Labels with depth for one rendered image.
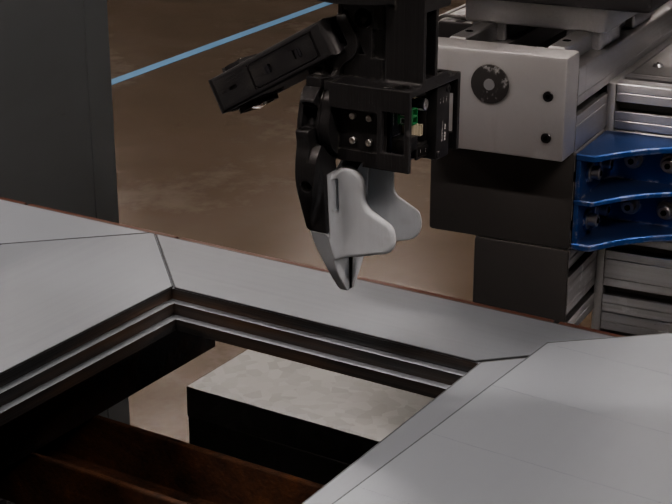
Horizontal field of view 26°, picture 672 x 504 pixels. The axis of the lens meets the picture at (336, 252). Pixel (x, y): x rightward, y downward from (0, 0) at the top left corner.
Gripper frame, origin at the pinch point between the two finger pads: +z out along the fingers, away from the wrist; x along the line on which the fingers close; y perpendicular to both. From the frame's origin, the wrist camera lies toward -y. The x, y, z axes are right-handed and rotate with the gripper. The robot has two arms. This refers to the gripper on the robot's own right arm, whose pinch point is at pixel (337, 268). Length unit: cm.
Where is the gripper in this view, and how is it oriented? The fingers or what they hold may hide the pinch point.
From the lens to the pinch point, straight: 99.2
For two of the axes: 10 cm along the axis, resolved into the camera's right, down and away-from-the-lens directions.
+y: 8.6, 1.7, -4.8
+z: 0.0, 9.4, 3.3
